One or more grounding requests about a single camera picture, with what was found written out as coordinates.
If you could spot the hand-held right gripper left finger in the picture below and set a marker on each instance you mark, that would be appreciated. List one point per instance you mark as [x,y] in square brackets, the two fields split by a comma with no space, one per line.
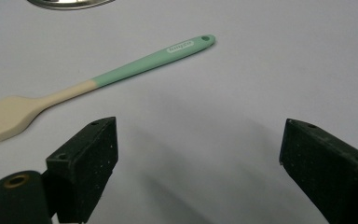
[84,168]

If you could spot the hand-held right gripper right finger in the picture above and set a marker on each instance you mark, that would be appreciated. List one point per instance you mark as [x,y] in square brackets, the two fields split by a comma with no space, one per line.
[326,174]

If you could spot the green and cream silicone brush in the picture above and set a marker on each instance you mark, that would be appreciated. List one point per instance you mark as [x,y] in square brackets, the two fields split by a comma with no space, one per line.
[130,69]

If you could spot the metal bowl rim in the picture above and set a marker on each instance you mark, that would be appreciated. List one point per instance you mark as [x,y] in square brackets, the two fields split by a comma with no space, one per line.
[70,3]

